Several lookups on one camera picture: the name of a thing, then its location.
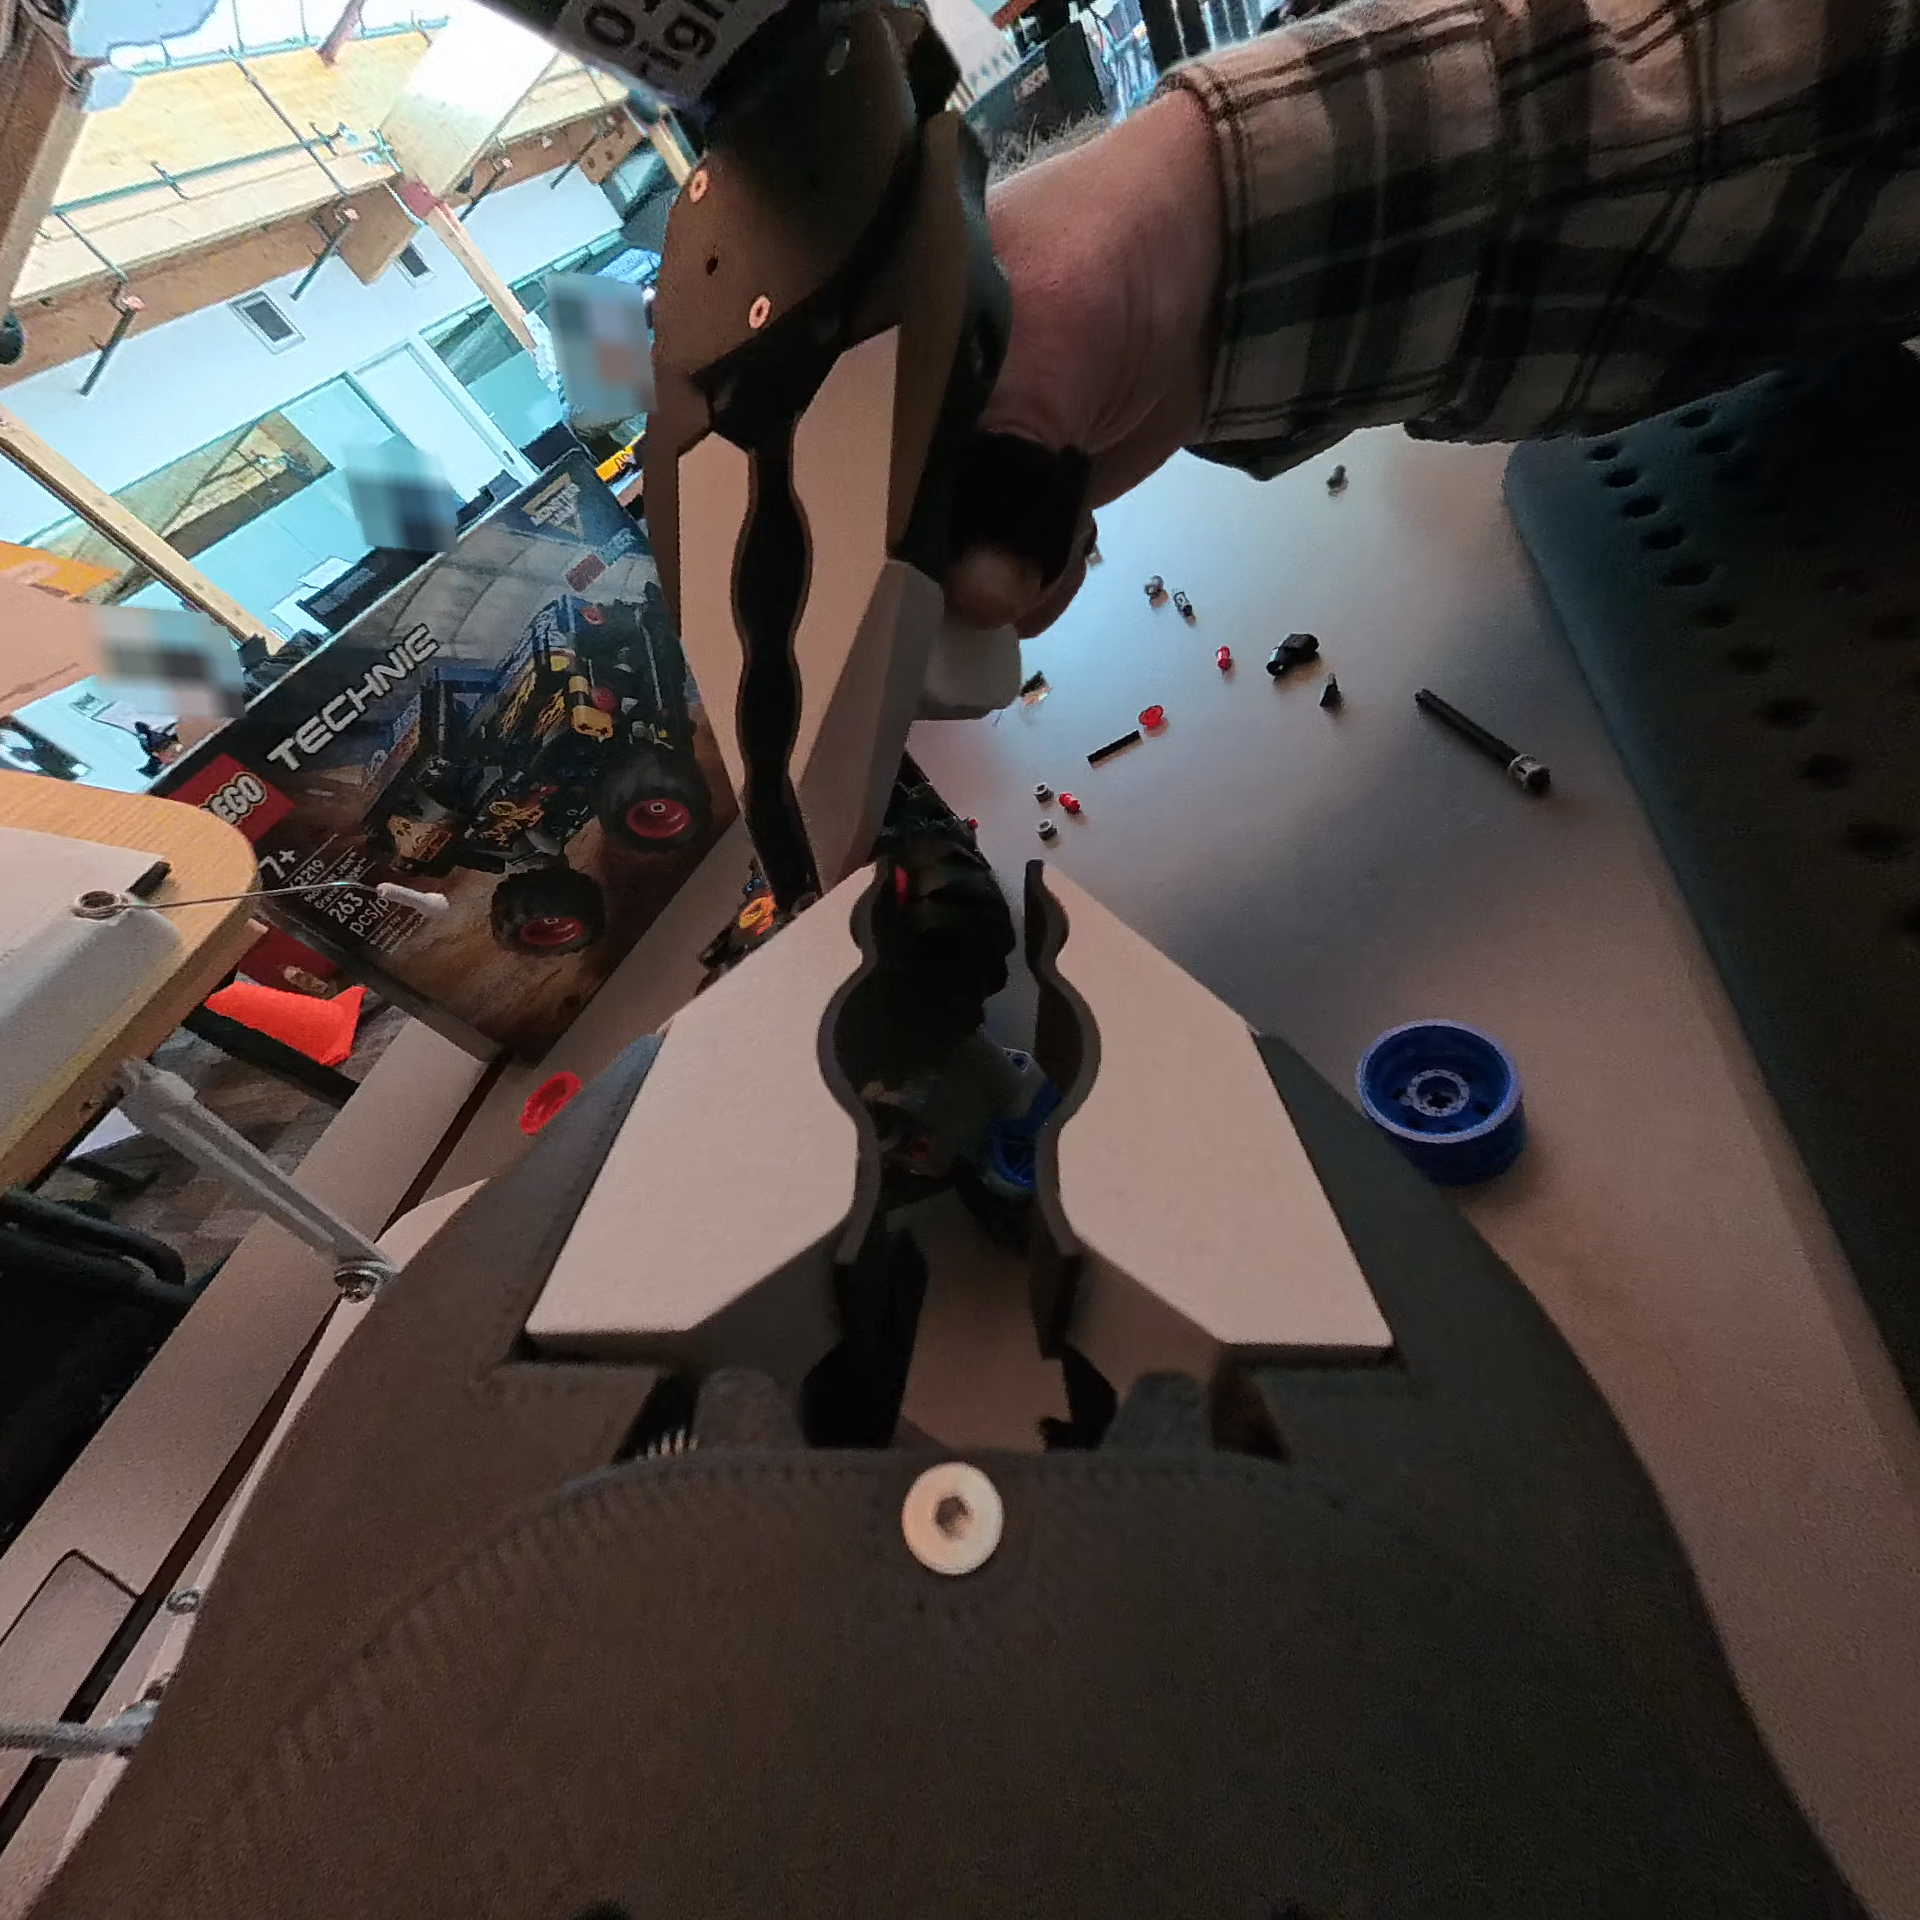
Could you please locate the orange plastic piece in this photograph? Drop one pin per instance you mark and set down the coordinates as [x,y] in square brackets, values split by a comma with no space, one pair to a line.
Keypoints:
[293,1021]

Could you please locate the white base metal stand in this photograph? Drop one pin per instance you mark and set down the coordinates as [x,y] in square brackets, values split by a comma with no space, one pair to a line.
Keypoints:
[254,1184]

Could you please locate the printed toy truck box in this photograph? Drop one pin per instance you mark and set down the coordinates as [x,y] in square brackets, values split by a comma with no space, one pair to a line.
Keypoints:
[494,780]

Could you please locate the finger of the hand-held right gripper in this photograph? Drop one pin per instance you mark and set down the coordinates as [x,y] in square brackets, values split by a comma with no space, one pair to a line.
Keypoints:
[854,524]
[708,571]

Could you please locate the black axle with grey bushing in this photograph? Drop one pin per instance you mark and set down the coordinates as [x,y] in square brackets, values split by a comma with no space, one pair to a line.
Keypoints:
[1485,742]

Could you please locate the grey desk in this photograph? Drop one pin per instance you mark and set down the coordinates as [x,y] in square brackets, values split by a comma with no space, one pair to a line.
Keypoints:
[1350,900]

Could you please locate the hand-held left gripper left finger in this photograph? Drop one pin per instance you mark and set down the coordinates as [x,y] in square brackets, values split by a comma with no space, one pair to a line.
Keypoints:
[720,1184]

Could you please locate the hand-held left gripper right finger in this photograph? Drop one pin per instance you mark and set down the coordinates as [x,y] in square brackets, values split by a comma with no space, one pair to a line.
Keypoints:
[1215,1184]

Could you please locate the toy brick monster truck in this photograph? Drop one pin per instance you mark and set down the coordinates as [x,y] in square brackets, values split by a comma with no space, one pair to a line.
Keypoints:
[914,1110]

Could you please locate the person's right forearm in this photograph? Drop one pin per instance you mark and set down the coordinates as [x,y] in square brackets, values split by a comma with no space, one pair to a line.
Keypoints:
[1575,210]

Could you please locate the raised white wooden-edged platform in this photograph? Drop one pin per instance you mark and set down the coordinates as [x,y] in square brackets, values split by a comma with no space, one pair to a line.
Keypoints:
[91,974]

